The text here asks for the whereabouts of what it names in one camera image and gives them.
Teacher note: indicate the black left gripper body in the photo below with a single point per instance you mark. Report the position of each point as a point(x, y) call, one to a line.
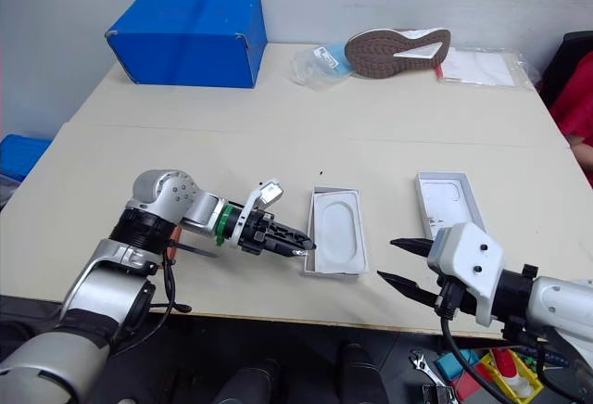
point(257, 232)

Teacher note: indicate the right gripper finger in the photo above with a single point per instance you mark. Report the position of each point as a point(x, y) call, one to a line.
point(412, 290)
point(414, 246)

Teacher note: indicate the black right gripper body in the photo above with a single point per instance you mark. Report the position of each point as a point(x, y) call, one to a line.
point(456, 299)

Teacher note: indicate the white phone box base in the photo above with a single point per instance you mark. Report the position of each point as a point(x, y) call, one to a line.
point(338, 232)

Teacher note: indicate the orange smartphone box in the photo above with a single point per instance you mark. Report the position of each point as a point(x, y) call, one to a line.
point(440, 200)

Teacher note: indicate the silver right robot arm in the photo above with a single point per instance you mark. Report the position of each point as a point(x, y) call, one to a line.
point(556, 297)

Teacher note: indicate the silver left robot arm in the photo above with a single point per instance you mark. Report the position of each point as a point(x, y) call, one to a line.
point(157, 191)

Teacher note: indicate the blue cardboard box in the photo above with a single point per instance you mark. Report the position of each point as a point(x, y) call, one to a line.
point(185, 42)

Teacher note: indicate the teal block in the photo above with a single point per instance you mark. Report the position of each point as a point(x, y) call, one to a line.
point(447, 363)

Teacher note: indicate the silver wrench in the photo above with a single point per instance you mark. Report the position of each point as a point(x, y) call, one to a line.
point(419, 361)

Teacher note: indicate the yellow plastic bin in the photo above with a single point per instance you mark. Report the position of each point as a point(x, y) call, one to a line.
point(491, 370)

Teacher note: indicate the red and white bottle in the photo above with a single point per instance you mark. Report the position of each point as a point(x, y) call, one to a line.
point(505, 362)

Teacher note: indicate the red block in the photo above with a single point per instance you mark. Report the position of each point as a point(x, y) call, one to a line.
point(468, 385)

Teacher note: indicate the black metal tool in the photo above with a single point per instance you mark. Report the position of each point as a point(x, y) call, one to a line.
point(437, 395)

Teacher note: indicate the dark rounded shape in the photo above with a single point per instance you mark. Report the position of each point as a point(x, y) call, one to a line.
point(361, 376)
point(250, 385)

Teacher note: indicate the crumpled clear plastic bag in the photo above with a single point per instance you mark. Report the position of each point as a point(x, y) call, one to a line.
point(310, 70)

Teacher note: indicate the brown soled sneaker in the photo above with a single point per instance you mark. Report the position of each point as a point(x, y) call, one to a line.
point(394, 59)

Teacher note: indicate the clear sleeve with white paper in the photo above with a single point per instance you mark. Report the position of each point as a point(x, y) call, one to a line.
point(477, 68)

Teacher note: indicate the person in red shirt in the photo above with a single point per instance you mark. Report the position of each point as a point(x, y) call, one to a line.
point(579, 107)

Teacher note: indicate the black chair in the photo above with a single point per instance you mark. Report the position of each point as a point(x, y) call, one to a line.
point(567, 49)

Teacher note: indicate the blue plastic crate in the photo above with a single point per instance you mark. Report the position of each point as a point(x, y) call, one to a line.
point(18, 154)

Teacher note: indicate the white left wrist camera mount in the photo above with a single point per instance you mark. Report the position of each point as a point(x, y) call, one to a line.
point(271, 193)

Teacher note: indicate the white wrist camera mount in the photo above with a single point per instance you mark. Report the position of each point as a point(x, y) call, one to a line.
point(271, 193)
point(468, 256)

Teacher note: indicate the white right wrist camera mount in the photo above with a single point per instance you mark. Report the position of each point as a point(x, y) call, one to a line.
point(468, 256)

